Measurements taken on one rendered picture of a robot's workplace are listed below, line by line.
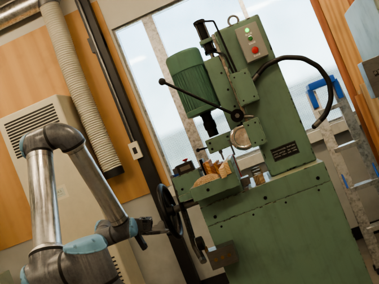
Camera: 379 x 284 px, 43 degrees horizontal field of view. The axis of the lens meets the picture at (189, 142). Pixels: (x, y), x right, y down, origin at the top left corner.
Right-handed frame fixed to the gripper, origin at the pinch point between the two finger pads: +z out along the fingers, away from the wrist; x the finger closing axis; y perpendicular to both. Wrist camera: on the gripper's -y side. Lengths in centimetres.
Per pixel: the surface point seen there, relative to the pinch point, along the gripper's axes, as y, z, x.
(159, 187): 24.0, -1.2, -11.8
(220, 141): 45, 29, -9
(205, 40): 94, 23, -9
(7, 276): -60, -148, 115
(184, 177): 29.0, 11.3, -13.5
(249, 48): 86, 43, -22
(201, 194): 24.2, 21.0, -36.6
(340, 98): 66, 98, 55
